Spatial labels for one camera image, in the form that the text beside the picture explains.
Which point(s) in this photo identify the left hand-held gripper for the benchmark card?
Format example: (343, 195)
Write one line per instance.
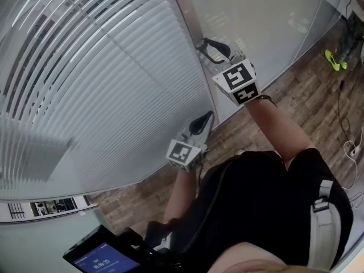
(182, 155)

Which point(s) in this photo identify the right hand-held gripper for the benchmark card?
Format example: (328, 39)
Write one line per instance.
(239, 78)

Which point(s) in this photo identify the person's right forearm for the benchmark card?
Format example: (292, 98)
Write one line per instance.
(278, 132)

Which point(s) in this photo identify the person's left forearm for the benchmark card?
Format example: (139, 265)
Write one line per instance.
(180, 195)

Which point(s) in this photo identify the black wristband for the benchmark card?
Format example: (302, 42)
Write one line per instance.
(267, 97)

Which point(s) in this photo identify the person's black shirt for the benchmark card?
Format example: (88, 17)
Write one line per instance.
(250, 209)

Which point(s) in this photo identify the black tablet holder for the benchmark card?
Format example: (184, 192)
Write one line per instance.
(136, 244)

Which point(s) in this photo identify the person's face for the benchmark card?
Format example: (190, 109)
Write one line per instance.
(256, 260)

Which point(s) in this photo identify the black tablet with blue screen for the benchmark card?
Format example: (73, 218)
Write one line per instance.
(105, 262)

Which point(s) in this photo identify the black metal railing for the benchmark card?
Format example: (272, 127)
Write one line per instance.
(16, 210)

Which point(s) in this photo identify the frosted glass door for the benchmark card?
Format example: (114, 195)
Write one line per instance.
(34, 243)

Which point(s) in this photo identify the grey metal window post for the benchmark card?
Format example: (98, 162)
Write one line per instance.
(187, 13)

